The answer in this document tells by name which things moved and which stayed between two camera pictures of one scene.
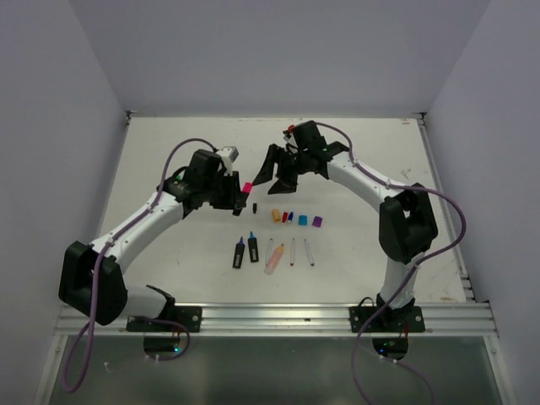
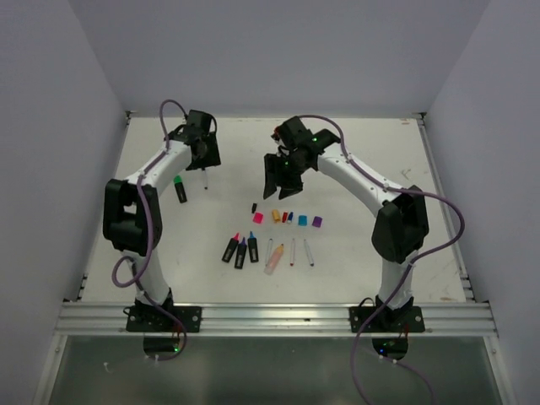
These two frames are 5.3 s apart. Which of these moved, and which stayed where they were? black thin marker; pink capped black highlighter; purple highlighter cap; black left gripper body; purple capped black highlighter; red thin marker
Moved: pink capped black highlighter; black left gripper body
Stayed: purple highlighter cap; red thin marker; black thin marker; purple capped black highlighter
